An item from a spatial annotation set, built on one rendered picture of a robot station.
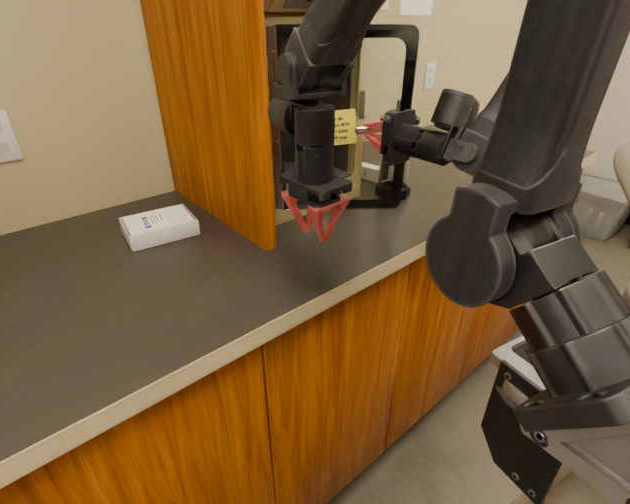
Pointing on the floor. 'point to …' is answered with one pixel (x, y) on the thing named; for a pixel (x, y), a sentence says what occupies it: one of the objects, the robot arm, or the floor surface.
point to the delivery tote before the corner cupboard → (600, 207)
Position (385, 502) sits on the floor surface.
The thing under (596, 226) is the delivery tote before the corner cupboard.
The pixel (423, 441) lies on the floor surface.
